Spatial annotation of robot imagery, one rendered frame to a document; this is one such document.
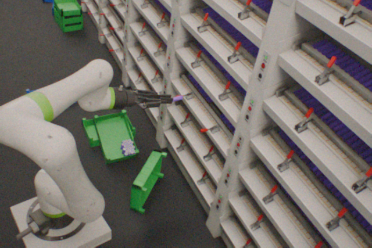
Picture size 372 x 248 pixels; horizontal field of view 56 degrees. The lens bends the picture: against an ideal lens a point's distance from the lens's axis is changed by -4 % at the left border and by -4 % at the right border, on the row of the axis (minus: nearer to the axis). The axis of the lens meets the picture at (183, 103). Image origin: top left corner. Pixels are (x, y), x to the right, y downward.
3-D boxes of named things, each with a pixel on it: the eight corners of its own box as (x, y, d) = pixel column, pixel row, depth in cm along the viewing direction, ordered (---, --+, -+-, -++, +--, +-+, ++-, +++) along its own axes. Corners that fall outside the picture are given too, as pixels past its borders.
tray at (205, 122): (227, 162, 163) (226, 149, 156) (171, 86, 204) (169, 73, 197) (264, 143, 168) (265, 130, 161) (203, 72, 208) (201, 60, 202)
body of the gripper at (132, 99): (128, 97, 149) (149, 97, 154) (122, 85, 154) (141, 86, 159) (124, 111, 152) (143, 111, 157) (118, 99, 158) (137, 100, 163)
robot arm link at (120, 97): (104, 102, 156) (110, 115, 150) (110, 79, 150) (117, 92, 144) (117, 102, 159) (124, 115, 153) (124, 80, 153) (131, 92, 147)
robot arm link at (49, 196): (63, 227, 136) (57, 196, 124) (33, 209, 140) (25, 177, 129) (83, 204, 145) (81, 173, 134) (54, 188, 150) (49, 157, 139)
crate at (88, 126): (90, 147, 225) (90, 138, 220) (82, 126, 239) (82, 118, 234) (135, 137, 238) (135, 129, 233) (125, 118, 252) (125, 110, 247)
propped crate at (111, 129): (136, 157, 225) (139, 151, 218) (105, 164, 216) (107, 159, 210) (122, 115, 237) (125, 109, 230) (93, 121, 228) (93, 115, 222)
